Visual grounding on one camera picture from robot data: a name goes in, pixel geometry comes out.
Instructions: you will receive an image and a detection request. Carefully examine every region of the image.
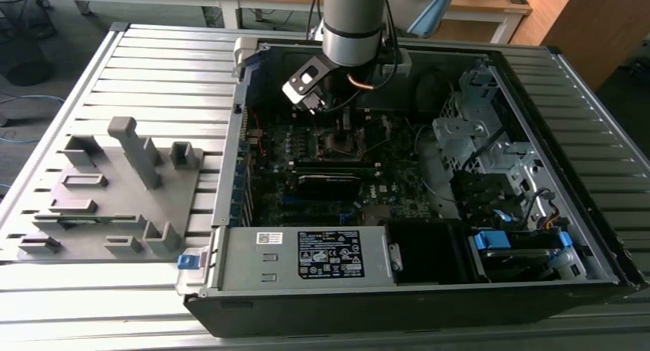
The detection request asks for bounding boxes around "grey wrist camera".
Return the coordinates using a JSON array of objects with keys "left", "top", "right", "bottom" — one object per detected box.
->
[{"left": 281, "top": 56, "right": 330, "bottom": 114}]

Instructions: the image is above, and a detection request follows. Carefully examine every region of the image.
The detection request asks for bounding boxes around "grey parts rack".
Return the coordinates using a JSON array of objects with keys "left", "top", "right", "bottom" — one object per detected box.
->
[{"left": 14, "top": 116, "right": 206, "bottom": 260}]

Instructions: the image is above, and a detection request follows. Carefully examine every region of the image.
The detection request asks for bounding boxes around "wooden cabinet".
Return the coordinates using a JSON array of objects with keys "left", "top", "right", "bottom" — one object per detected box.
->
[{"left": 509, "top": 0, "right": 650, "bottom": 91}]

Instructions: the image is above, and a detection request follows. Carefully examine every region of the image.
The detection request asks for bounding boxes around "black graphics card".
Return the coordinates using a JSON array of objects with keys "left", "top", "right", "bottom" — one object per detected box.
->
[{"left": 294, "top": 173, "right": 362, "bottom": 200}]

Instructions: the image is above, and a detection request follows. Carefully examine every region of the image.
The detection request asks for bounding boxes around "thin grey wire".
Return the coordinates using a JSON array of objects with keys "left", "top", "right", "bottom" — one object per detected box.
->
[{"left": 410, "top": 124, "right": 457, "bottom": 204}]

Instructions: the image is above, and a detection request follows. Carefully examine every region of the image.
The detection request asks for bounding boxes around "brown chipset heatsink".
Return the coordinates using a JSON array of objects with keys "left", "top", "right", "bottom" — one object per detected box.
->
[{"left": 362, "top": 204, "right": 392, "bottom": 225}]

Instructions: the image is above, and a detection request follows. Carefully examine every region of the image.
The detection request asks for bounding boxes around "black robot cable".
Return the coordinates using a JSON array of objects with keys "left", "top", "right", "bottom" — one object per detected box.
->
[{"left": 346, "top": 0, "right": 402, "bottom": 91}]

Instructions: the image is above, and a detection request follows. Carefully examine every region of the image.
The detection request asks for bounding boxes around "thin red wire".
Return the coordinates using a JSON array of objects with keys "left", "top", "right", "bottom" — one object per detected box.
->
[{"left": 252, "top": 128, "right": 269, "bottom": 155}]

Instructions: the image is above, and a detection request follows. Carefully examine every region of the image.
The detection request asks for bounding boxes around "coloured wire bundle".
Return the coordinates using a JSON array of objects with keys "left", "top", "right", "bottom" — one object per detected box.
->
[{"left": 537, "top": 212, "right": 565, "bottom": 232}]

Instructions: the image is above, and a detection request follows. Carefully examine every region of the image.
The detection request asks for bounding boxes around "blue disk carrier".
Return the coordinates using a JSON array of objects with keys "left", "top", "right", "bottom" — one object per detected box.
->
[{"left": 469, "top": 230, "right": 512, "bottom": 251}]

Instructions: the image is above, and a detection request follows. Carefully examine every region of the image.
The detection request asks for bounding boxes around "black waste bin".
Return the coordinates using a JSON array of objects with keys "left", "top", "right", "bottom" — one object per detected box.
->
[{"left": 0, "top": 38, "right": 55, "bottom": 88}]

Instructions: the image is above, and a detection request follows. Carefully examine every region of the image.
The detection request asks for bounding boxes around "CPU socket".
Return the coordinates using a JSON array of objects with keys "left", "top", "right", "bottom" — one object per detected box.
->
[{"left": 312, "top": 126, "right": 372, "bottom": 162}]

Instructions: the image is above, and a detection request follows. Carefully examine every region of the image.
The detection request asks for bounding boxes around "black open PC case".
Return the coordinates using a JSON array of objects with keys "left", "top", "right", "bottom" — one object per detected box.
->
[{"left": 181, "top": 37, "right": 648, "bottom": 339}]

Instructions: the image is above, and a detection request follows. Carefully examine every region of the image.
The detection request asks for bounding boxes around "silver power supply unit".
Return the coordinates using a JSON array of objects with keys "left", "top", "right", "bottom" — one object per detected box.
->
[{"left": 217, "top": 225, "right": 397, "bottom": 291}]

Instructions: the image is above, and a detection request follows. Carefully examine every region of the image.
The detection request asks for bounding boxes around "black plastic bracket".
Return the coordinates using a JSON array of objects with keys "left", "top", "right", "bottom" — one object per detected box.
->
[{"left": 449, "top": 171, "right": 521, "bottom": 217}]

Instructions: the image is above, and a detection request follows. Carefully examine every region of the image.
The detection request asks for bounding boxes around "square CPU chip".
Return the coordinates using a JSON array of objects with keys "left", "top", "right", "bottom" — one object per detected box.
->
[{"left": 324, "top": 132, "right": 358, "bottom": 157}]

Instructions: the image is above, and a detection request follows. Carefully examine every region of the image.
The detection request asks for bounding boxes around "blue floor cable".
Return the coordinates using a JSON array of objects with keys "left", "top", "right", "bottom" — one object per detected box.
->
[{"left": 0, "top": 94, "right": 66, "bottom": 145}]

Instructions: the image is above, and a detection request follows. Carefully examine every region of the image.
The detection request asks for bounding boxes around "green motherboard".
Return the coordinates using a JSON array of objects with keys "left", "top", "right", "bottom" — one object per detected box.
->
[{"left": 242, "top": 107, "right": 448, "bottom": 228}]

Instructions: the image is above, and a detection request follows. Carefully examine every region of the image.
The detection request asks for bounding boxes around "grey case handle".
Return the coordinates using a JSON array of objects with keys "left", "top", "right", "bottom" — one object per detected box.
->
[{"left": 230, "top": 37, "right": 258, "bottom": 78}]

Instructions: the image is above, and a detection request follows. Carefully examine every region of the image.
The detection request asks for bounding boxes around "black hard disk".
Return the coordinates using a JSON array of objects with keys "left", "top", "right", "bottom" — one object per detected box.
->
[{"left": 479, "top": 249, "right": 553, "bottom": 282}]

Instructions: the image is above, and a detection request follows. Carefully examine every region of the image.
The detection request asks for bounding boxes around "green RAM stick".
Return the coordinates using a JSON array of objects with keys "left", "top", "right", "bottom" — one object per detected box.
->
[{"left": 34, "top": 212, "right": 137, "bottom": 227}]

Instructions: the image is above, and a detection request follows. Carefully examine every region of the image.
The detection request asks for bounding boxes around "metal socket cover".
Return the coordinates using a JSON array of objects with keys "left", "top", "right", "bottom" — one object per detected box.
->
[{"left": 348, "top": 118, "right": 390, "bottom": 157}]

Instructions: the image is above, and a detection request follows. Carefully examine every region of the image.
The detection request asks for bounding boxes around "silver disk bay cage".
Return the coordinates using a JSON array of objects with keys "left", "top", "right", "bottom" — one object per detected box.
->
[{"left": 430, "top": 67, "right": 547, "bottom": 194}]

